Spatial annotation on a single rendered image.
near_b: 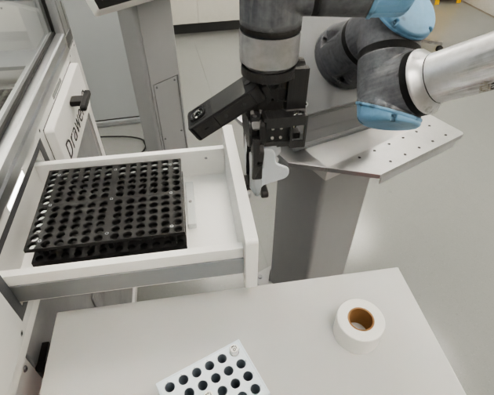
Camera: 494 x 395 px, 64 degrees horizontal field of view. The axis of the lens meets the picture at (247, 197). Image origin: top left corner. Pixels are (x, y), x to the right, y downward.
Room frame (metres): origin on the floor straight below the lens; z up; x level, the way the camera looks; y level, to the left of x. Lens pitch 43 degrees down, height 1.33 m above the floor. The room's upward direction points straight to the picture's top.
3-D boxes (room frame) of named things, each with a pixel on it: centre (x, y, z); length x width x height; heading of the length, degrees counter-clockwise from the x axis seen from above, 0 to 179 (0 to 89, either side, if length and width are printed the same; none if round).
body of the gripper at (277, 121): (0.49, -0.03, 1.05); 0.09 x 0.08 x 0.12; 99
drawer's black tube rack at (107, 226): (0.45, 0.21, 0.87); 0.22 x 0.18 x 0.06; 99
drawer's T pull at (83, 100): (0.75, 0.35, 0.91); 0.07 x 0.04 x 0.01; 9
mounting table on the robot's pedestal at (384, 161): (0.91, -0.24, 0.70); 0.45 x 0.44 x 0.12; 123
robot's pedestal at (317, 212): (0.90, -0.23, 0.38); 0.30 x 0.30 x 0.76; 33
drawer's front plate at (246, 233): (0.48, 0.02, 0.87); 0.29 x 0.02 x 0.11; 9
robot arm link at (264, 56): (0.49, -0.03, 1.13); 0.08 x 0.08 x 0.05
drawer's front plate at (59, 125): (0.75, 0.38, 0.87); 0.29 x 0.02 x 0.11; 9
